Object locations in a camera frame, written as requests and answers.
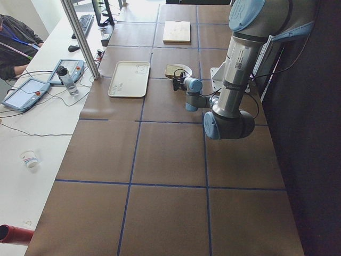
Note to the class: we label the aluminium frame post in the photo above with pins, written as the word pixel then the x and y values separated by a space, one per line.
pixel 81 39

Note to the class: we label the seated person dark jacket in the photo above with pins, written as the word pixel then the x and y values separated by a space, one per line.
pixel 19 44

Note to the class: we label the near blue teach pendant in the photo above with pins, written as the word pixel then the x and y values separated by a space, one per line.
pixel 27 95

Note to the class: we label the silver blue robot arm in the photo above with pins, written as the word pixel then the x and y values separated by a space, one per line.
pixel 252 23

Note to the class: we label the black monitor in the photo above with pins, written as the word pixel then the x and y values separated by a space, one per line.
pixel 103 13

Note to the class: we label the wooden cutting board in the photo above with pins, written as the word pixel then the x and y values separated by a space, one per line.
pixel 177 32

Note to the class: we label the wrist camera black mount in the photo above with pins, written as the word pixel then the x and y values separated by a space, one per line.
pixel 179 75

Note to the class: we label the red cylinder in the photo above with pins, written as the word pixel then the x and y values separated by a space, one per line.
pixel 16 235

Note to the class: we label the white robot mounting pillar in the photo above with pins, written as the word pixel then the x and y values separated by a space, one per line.
pixel 217 80

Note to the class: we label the clear water bottle black cap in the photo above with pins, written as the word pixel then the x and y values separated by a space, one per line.
pixel 66 80

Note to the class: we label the white paper cup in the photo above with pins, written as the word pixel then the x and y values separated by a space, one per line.
pixel 30 160

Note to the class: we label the black computer mouse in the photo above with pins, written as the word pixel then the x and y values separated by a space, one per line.
pixel 73 48

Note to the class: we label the plain bread slice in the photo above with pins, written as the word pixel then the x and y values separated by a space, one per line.
pixel 170 69

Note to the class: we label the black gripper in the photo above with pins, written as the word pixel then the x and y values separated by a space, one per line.
pixel 179 83

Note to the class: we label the cream bear serving tray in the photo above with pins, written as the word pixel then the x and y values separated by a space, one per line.
pixel 130 79

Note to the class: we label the white round plate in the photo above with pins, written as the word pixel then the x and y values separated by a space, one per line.
pixel 186 68

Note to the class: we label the black keyboard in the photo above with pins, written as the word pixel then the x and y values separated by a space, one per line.
pixel 85 22

